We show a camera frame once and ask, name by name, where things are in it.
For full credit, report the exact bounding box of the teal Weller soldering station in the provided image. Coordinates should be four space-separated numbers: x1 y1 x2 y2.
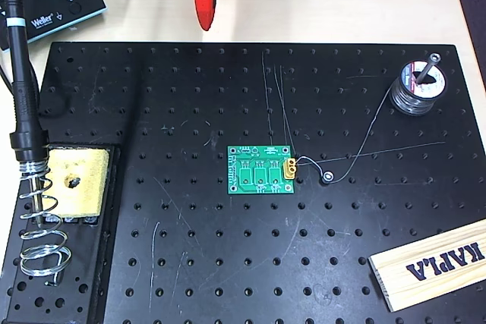
0 0 108 52

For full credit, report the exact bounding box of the black perforated breadboard plate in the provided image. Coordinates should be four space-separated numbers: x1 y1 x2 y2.
0 41 486 324

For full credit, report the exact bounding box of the yellow cleaning sponge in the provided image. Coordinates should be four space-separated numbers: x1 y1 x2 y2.
39 148 109 219

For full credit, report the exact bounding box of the thin solder wire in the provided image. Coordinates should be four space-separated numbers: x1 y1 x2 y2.
294 87 398 185

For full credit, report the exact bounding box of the solder wire spool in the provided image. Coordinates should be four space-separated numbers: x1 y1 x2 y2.
389 57 449 116

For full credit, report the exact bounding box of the metal post screw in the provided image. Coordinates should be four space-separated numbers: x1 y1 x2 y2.
416 52 443 84

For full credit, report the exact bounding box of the yellow power connector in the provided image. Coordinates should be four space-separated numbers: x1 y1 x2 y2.
281 156 298 181

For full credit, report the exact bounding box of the printed Kapla wooden plank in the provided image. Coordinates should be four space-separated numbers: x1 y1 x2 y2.
368 219 486 313

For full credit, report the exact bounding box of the black stand with spring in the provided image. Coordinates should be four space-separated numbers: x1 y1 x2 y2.
0 143 126 324

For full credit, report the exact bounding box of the green circuit board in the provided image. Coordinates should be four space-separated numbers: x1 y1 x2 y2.
226 144 296 195

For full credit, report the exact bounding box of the black soldering iron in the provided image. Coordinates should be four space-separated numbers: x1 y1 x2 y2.
2 0 49 226

